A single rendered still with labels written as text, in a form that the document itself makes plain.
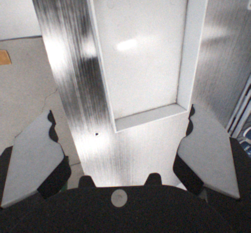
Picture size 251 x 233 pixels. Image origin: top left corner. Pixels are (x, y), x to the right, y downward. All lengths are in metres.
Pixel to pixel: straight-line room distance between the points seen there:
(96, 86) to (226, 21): 0.35
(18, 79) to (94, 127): 0.96
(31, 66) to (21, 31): 0.90
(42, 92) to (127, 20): 1.03
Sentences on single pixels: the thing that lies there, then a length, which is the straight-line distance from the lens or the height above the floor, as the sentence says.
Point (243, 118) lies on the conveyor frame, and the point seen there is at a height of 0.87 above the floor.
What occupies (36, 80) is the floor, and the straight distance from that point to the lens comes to 1.19.
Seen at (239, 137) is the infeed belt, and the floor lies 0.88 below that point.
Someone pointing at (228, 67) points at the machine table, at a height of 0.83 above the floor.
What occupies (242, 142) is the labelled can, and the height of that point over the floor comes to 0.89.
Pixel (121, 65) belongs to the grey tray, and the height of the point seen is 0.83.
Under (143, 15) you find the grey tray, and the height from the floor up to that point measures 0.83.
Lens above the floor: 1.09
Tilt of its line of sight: 56 degrees down
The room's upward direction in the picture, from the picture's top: 147 degrees clockwise
